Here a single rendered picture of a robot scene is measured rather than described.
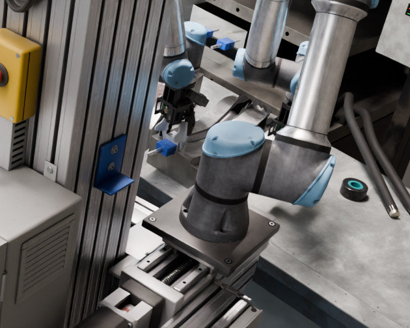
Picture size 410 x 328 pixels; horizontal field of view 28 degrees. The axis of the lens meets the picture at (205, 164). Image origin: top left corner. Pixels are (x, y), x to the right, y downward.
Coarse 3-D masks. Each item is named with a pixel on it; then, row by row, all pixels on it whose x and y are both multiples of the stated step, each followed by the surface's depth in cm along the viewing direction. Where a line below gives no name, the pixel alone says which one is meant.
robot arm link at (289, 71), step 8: (288, 64) 196; (296, 64) 197; (280, 72) 195; (288, 72) 195; (296, 72) 195; (280, 80) 196; (288, 80) 196; (296, 80) 193; (280, 88) 198; (288, 88) 197
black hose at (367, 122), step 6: (360, 108) 280; (354, 114) 283; (360, 114) 278; (366, 114) 274; (342, 120) 290; (366, 120) 271; (366, 126) 269; (372, 126) 269; (366, 132) 267; (372, 132) 266; (372, 138) 264; (372, 144) 262; (378, 144) 261; (372, 150) 262
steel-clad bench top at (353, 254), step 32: (224, 96) 287; (352, 160) 266; (288, 224) 225; (320, 224) 229; (352, 224) 232; (384, 224) 236; (288, 256) 212; (320, 256) 215; (352, 256) 218; (384, 256) 221; (320, 288) 203; (352, 288) 206; (384, 288) 209; (384, 320) 198
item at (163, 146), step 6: (174, 132) 233; (168, 138) 231; (156, 144) 229; (162, 144) 228; (168, 144) 228; (174, 144) 229; (156, 150) 226; (162, 150) 228; (168, 150) 227; (174, 150) 230
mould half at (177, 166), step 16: (208, 112) 251; (224, 112) 250; (256, 112) 251; (176, 128) 241; (272, 128) 244; (192, 144) 234; (160, 160) 234; (176, 160) 230; (176, 176) 232; (192, 176) 228
